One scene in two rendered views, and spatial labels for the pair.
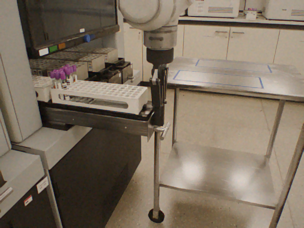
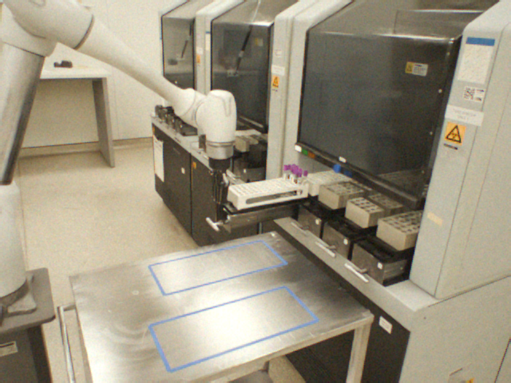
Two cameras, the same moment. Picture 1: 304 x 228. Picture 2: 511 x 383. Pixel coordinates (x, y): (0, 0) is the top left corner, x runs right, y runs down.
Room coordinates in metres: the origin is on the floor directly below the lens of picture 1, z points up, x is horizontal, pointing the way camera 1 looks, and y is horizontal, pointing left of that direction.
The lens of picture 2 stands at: (1.70, -0.92, 1.44)
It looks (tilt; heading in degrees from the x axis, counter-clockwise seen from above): 23 degrees down; 134
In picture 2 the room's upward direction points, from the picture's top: 3 degrees clockwise
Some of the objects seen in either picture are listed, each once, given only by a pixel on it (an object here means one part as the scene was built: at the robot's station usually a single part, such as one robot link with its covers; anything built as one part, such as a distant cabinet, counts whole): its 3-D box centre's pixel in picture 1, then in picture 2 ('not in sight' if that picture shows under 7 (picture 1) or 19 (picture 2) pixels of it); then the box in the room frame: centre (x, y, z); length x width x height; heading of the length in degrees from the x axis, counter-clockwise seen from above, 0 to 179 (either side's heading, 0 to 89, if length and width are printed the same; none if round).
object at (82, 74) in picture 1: (78, 74); (330, 197); (0.92, 0.28, 0.85); 0.12 x 0.02 x 0.06; 164
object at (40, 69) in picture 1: (49, 71); (359, 191); (0.96, 0.41, 0.85); 0.12 x 0.02 x 0.06; 164
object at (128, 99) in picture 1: (99, 97); (267, 193); (0.72, 0.16, 0.83); 0.30 x 0.10 x 0.06; 73
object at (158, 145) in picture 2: not in sight; (156, 157); (-0.93, 0.74, 0.43); 0.27 x 0.02 x 0.36; 163
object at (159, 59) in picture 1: (159, 63); (219, 168); (0.67, -0.03, 0.96); 0.08 x 0.07 x 0.09; 163
